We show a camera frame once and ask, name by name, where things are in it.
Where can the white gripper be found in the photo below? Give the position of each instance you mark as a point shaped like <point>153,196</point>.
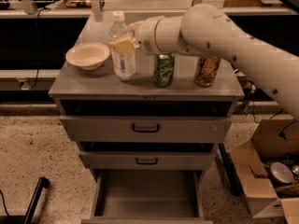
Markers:
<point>146,35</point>

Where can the clear plastic water bottle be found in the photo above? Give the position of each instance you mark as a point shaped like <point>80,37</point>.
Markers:
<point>124,64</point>

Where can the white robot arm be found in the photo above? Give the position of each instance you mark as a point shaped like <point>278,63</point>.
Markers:
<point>206,31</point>

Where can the grey drawer cabinet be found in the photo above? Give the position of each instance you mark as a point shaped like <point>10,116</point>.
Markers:
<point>100,93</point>

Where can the top grey drawer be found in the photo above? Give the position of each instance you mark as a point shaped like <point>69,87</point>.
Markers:
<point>145,129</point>

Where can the grey drawer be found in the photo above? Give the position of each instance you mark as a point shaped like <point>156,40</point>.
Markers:
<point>146,160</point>
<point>145,129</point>
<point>147,197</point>

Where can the middle grey drawer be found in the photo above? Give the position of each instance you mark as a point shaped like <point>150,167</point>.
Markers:
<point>146,160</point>

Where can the bottom grey drawer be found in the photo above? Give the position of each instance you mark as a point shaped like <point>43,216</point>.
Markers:
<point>147,197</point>

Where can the green soda can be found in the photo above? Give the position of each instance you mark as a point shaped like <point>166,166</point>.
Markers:
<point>164,69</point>

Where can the white paper bowl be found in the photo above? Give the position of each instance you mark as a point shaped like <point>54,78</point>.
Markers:
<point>88,56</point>

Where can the orange soda can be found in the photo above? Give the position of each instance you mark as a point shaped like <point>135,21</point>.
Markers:
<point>206,71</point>

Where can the black floor bar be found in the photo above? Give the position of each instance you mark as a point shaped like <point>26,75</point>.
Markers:
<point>230,170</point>

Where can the black stand leg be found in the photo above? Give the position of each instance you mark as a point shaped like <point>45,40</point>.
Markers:
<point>42,183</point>

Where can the cardboard box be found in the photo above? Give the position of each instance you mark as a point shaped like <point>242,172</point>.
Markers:
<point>269,141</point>

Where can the silver metal bowl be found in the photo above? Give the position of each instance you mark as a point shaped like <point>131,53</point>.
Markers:
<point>281,173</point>

